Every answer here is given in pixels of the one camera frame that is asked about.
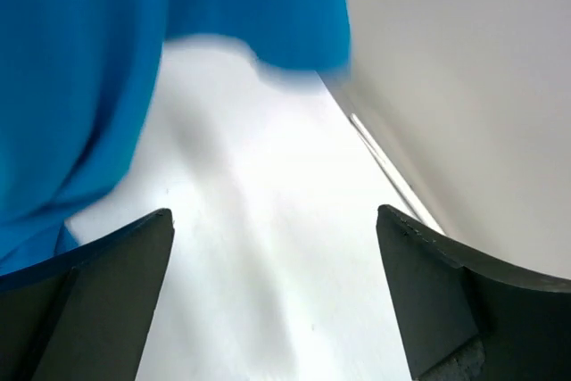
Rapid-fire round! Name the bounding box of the blue t shirt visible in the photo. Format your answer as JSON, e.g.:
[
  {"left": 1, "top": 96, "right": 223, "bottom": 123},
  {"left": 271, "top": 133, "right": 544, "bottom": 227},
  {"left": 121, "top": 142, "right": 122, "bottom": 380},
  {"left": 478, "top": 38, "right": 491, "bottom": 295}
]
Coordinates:
[{"left": 1, "top": 0, "right": 351, "bottom": 274}]

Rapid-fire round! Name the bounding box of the white plastic strip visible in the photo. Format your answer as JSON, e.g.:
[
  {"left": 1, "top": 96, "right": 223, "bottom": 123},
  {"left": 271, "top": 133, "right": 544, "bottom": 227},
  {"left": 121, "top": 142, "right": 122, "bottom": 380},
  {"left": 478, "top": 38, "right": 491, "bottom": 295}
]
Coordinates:
[{"left": 349, "top": 113, "right": 445, "bottom": 235}]

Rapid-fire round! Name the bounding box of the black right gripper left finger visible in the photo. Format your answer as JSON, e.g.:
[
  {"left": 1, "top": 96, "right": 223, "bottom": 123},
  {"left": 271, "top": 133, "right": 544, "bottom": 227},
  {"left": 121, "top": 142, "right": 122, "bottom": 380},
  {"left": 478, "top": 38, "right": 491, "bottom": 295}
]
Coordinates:
[{"left": 1, "top": 209, "right": 173, "bottom": 381}]

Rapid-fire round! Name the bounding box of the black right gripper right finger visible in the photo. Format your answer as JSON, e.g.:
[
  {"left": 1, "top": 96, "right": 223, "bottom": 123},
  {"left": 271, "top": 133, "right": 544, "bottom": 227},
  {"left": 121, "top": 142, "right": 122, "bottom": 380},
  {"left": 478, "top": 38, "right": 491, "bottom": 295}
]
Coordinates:
[{"left": 377, "top": 204, "right": 570, "bottom": 380}]

